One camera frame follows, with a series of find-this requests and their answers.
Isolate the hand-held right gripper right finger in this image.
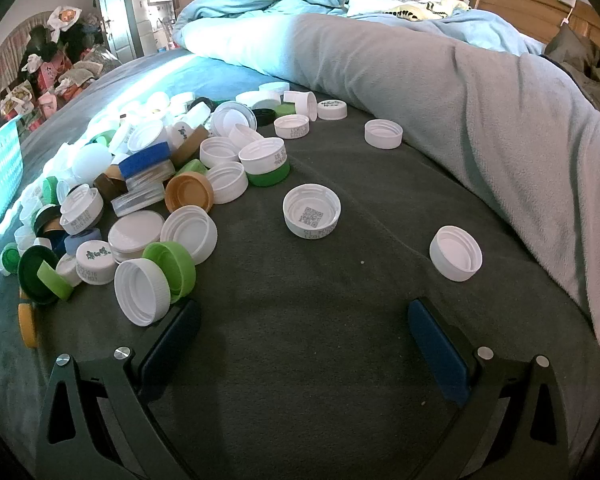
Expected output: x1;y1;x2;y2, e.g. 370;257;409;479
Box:
407;297;571;480

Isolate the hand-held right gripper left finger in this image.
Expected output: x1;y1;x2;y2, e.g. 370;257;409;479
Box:
34;299;202;480

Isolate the pile of plastic bottle caps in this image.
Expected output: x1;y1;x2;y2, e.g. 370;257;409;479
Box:
0;81;348;348

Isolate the light blue plastic basket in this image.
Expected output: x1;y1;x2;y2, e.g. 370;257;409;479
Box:
0;119;25;261

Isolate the plain white bottle cap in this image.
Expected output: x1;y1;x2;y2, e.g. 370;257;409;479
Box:
364;119;404;150
428;225;483;282

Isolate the dark grey bed sheet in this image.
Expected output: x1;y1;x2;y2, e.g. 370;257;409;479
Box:
0;45;600;480

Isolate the white cap with code print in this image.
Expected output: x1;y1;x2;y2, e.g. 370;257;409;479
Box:
282;183;342;238

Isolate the light blue grey duvet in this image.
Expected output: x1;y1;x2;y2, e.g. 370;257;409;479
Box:
172;0;600;361

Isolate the heap of bags and packages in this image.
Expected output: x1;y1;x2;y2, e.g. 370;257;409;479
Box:
0;5;123;121

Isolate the olive green garment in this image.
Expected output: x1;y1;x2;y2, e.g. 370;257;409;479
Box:
545;25;600;126

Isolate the arched woven panel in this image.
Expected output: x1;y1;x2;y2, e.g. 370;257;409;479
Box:
0;14;56;108

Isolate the grey metal door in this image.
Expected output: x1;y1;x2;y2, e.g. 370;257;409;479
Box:
95;0;138;61

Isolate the yellow black patterned garment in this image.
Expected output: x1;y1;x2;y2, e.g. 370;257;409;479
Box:
387;1;471;22

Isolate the wooden headboard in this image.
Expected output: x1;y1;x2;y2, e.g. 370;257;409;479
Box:
470;0;600;61

